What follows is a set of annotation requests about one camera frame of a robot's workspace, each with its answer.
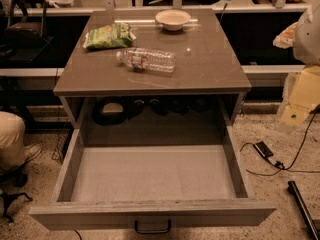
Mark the clear plastic water bottle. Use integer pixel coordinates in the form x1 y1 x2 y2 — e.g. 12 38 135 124
116 48 176 73

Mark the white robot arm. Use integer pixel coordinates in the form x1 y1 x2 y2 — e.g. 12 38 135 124
293 0 320 65

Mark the grey drawer cabinet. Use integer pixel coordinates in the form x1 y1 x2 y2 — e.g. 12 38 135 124
54 9 250 147

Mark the open grey top drawer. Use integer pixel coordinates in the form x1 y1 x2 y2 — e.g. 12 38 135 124
30 128 275 230

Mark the green snack bag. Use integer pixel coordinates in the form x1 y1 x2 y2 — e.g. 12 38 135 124
83 23 136 50

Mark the white paper bowl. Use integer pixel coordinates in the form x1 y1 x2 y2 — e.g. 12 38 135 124
155 9 191 31

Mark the black phone on floor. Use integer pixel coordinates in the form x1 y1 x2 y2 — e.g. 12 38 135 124
253 141 273 159

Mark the grey shoe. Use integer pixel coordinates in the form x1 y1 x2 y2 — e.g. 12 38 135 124
25 144 43 163

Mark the person's beige trouser leg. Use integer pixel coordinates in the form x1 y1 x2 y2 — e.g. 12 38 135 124
0 111 26 175

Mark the black metal bar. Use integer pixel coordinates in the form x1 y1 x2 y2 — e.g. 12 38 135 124
288 181 320 240

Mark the black chair in background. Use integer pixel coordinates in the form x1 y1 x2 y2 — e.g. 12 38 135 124
5 0 47 47

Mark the black office chair base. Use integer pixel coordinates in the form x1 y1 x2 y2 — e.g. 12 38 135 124
0 168 34 224

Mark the black drawer handle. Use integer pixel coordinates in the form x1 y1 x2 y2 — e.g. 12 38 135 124
134 220 172 235

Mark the black floor cable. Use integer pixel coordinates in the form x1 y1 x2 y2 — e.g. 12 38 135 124
239 108 320 178

